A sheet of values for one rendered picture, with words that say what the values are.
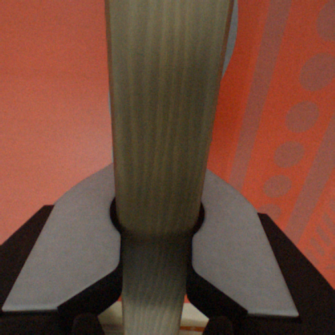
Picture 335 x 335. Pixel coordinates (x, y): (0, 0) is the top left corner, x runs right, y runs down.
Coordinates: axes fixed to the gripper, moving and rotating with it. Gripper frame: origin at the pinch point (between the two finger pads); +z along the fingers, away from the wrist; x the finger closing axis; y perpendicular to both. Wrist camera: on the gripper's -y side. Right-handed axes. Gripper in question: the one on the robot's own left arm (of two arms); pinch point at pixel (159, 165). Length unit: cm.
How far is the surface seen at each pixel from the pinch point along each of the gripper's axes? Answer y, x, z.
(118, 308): 22.3, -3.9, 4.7
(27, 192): 6.0, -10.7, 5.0
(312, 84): -3.7, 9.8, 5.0
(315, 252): 11.8, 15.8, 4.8
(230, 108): -1.9, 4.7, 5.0
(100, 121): -0.4, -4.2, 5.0
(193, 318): 24.2, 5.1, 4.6
